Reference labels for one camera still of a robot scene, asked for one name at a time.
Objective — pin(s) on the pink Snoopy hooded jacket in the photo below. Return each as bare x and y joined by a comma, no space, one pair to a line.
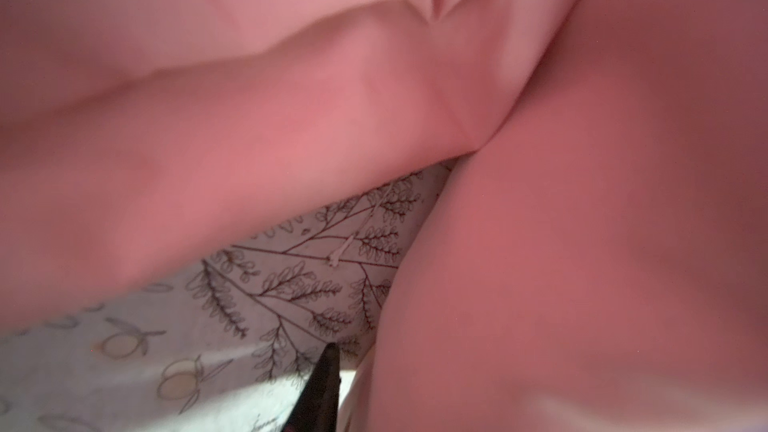
504,215

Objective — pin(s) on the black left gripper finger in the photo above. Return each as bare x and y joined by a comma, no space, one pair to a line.
316,409

